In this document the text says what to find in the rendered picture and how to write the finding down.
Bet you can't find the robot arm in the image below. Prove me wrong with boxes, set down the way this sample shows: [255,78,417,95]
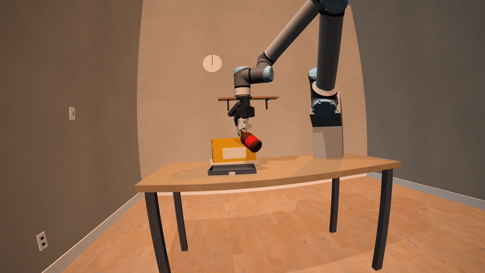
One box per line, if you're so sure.
[233,0,348,117]

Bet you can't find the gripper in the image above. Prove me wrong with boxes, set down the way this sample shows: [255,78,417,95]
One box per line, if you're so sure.
[234,96,255,137]

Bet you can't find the brown glass bottle with red label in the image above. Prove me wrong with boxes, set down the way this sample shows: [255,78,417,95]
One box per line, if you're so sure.
[241,131,262,152]

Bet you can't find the yellow bottle crate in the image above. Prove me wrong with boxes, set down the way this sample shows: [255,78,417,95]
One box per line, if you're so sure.
[211,137,256,163]

